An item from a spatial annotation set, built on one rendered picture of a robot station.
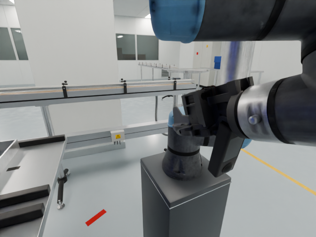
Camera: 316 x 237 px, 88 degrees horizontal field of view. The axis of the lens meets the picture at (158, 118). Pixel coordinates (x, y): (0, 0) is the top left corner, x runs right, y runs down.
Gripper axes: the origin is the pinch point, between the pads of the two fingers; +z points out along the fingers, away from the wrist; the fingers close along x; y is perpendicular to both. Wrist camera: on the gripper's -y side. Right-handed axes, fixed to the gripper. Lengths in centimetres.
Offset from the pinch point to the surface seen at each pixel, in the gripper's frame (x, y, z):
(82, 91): 19, 32, 105
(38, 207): 33.6, -7.4, 3.9
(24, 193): 36.9, -5.1, 9.1
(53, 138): 33.5, 4.3, 35.1
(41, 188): 33.8, -5.4, 9.2
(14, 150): 44, 4, 32
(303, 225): -104, -106, 38
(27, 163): 39.8, -0.9, 25.0
